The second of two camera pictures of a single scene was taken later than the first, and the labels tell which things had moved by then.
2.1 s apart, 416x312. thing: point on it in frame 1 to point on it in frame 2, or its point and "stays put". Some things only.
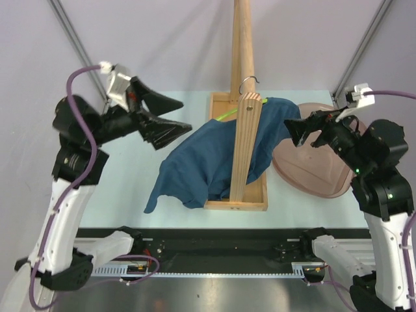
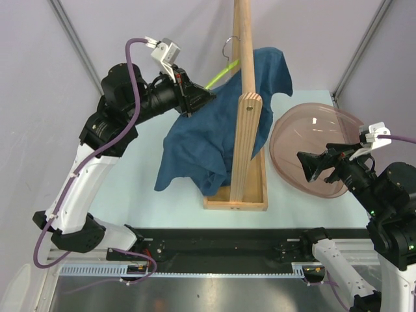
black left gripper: (159, 131) to (192, 95)
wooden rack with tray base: (244, 104) stays put
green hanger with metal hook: (264, 101) to (229, 67)
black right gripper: (299, 129) to (337, 154)
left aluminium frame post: (60, 12) stays put
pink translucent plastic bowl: (316, 170) stays put
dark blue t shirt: (198, 164) to (201, 147)
